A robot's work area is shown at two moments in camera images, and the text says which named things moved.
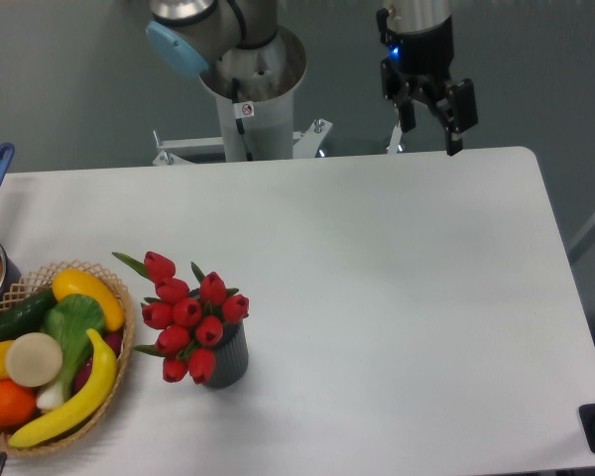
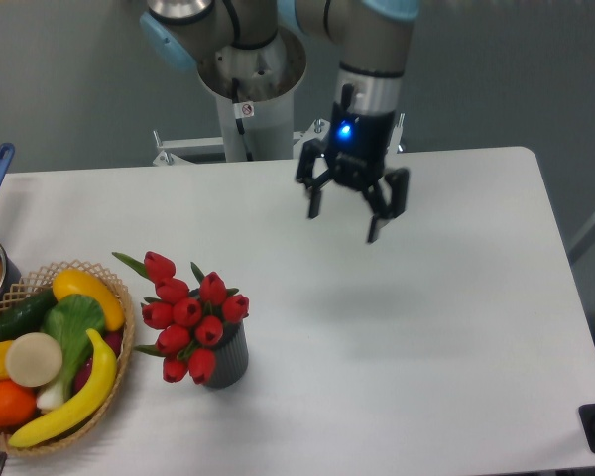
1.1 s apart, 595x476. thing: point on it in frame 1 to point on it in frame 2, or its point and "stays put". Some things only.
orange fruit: (8, 405) stays put
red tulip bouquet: (191, 319) stays put
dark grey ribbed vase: (231, 354) stays put
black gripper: (427, 59) to (356, 151)
